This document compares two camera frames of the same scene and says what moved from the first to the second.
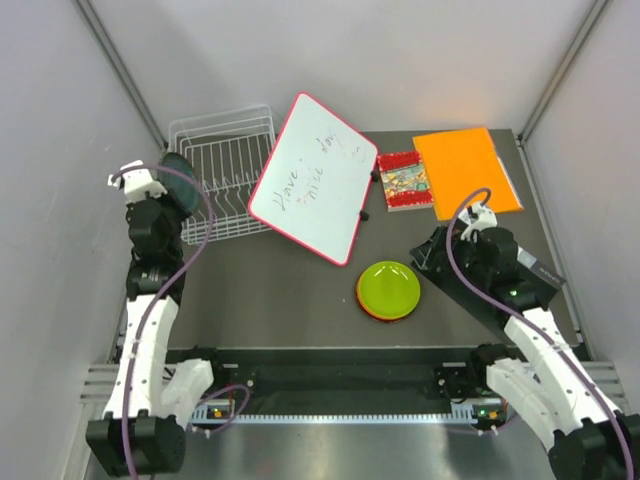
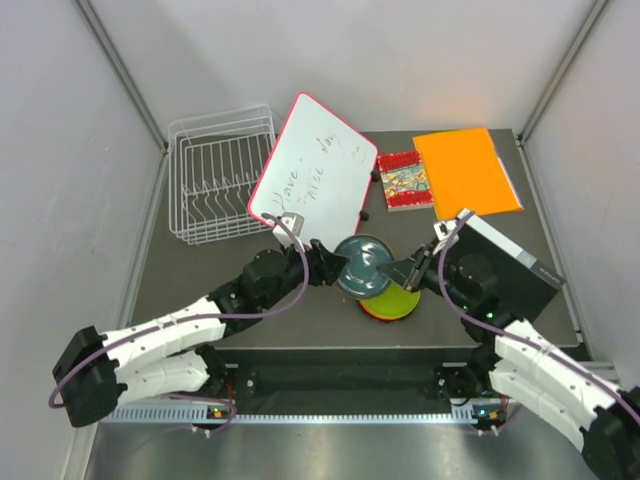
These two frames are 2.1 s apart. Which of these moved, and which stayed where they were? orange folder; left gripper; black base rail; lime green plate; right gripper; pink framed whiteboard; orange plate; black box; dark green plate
Moved: right gripper; dark green plate; left gripper
Stayed: lime green plate; orange folder; orange plate; black box; black base rail; pink framed whiteboard
